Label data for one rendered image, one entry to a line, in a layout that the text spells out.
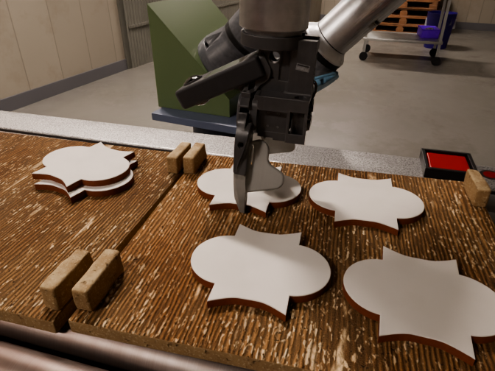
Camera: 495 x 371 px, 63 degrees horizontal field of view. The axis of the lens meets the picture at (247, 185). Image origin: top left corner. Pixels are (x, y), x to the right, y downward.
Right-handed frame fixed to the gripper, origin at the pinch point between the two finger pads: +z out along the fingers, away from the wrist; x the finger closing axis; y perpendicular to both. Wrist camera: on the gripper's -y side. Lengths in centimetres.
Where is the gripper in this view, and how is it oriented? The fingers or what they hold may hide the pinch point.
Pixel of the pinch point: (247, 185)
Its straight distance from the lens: 54.7
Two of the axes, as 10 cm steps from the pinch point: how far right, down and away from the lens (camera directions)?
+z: -0.4, 8.6, 5.1
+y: 9.7, 1.5, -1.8
